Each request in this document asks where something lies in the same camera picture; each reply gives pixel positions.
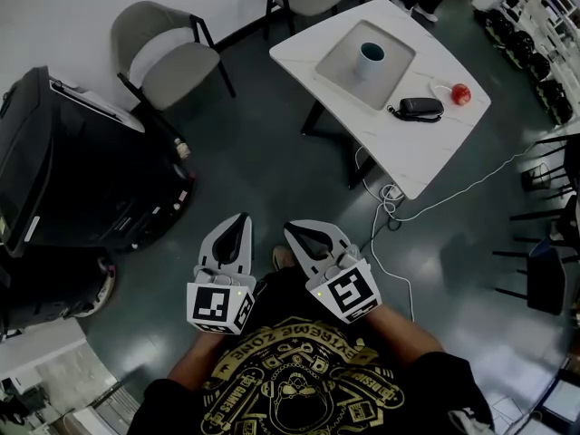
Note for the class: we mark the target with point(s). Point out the black handheld device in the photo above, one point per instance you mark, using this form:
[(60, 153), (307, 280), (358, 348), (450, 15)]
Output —
[(419, 107)]

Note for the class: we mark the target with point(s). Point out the person's shoe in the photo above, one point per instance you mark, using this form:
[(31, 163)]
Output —
[(283, 257)]

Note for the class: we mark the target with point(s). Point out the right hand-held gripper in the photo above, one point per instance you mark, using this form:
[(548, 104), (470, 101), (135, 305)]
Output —
[(346, 290)]

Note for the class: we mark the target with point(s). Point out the black metal chair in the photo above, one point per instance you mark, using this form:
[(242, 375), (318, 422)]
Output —
[(548, 279), (550, 170)]

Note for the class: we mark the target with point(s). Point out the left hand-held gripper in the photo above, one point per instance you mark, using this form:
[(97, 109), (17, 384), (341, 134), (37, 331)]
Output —
[(213, 304)]

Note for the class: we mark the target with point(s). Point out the large black wheeled machine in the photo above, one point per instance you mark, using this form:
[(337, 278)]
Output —
[(90, 166)]

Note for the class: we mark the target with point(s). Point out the black gold-printed T-shirt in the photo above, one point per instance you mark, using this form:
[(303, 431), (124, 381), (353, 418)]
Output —
[(308, 379)]

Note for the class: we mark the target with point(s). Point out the row of black bags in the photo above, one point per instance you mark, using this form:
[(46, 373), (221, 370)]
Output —
[(521, 43)]

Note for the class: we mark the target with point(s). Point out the white power strip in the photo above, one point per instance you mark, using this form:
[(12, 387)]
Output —
[(392, 193)]

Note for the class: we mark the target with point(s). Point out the person's right forearm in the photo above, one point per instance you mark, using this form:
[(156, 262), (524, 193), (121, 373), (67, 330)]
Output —
[(408, 333)]

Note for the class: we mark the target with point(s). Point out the black table base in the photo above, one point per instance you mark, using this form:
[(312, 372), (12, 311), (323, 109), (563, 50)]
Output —
[(342, 147)]

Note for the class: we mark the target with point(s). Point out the grey tray mat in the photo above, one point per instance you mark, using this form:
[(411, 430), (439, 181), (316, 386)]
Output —
[(394, 75)]

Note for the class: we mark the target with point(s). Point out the person's left forearm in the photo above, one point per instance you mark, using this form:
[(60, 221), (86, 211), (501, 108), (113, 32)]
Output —
[(199, 356)]

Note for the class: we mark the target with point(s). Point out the red apple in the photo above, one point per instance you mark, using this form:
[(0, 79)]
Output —
[(461, 94)]

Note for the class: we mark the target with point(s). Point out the small plastic bottle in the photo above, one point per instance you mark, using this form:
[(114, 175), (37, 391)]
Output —
[(182, 149)]

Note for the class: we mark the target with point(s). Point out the white cup with teal inside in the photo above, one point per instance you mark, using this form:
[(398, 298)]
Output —
[(369, 66)]

